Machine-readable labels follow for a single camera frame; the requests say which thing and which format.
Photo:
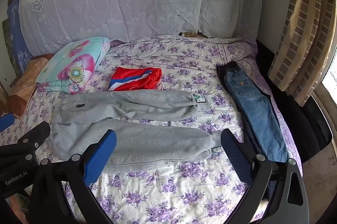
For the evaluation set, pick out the orange pillow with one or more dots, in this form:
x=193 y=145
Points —
x=26 y=79

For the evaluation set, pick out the grey sweatshirt garment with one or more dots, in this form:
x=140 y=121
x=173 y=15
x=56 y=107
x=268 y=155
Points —
x=131 y=142

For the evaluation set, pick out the window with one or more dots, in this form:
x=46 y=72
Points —
x=332 y=82

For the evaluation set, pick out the folded floral quilt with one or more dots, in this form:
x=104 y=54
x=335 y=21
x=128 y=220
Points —
x=76 y=63

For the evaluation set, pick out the black bedside furniture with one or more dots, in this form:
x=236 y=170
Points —
x=302 y=121

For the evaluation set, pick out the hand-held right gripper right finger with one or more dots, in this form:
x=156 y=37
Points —
x=237 y=158

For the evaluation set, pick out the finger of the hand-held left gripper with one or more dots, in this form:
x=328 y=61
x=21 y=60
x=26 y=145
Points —
x=6 y=122
x=31 y=138

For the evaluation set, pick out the red shorts with striped band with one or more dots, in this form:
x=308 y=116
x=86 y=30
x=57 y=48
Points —
x=129 y=79

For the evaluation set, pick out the purple floral bed sheet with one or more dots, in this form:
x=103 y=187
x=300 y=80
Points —
x=184 y=187

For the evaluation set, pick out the brick patterned curtain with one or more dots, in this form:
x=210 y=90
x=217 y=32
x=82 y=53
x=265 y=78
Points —
x=302 y=29

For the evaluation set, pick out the blue jeans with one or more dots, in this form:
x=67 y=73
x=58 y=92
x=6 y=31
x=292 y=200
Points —
x=258 y=113

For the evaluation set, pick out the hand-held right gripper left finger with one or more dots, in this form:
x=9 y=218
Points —
x=101 y=155

